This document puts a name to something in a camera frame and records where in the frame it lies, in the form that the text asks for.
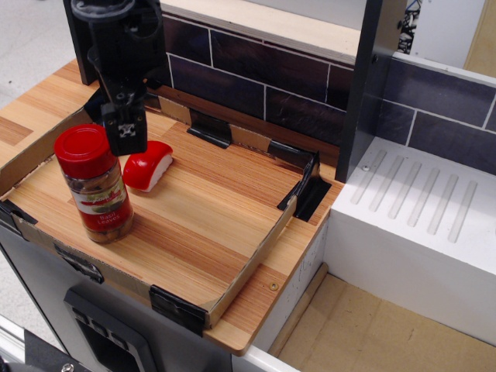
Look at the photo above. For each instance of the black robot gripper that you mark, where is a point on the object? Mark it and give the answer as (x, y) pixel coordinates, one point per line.
(127, 44)

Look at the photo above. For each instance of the basil bottle with red cap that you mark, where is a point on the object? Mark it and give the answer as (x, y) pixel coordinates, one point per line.
(93, 174)

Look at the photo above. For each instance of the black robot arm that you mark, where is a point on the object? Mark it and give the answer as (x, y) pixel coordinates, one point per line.
(127, 46)

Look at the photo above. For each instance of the cardboard fence with black tape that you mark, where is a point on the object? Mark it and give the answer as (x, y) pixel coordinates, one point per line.
(210, 232)

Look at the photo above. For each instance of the red and white toy sushi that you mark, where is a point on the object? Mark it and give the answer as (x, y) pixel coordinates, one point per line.
(142, 171)

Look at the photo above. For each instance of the grey toy oven front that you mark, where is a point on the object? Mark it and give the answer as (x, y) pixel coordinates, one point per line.
(115, 345)

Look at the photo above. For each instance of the white ribbed drainboard sink unit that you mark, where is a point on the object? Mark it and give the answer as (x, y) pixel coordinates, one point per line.
(419, 231)

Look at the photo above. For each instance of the dark grey left post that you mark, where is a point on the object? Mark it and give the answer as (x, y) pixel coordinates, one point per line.
(82, 42)

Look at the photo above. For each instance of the dark grey vertical post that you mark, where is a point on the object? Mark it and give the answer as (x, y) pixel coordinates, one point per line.
(379, 38)

